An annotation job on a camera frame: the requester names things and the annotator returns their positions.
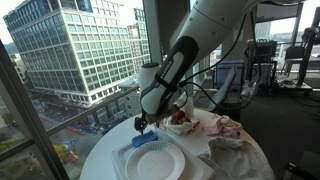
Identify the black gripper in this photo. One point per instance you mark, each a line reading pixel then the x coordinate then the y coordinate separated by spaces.
pixel 140 120

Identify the blue sponge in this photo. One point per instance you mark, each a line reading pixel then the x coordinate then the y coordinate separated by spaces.
pixel 145 138

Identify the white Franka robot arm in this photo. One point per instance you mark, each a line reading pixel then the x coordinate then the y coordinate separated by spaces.
pixel 200 40

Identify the white paper plate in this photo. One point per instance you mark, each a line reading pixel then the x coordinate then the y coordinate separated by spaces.
pixel 155 161

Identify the metal window railing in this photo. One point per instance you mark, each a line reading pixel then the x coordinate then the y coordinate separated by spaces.
pixel 86 111

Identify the white square tray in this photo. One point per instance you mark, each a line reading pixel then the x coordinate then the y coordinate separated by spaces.
pixel 200 166

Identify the crumpled pink white cloth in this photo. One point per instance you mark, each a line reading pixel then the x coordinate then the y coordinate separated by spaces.
pixel 223 126

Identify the beige waffle towel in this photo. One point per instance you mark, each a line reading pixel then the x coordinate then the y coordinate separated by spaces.
pixel 236 160

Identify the glass office building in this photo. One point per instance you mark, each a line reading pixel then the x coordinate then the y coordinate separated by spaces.
pixel 80 46

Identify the black equipment cart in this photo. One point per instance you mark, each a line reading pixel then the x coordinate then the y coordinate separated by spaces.
pixel 261 53

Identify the black office chair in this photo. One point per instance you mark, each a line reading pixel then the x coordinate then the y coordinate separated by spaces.
pixel 293 55

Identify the blue screen with white frame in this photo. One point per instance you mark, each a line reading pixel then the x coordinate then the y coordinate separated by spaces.
pixel 226 75

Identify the black camera stand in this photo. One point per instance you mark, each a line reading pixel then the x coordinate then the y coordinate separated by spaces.
pixel 306 50

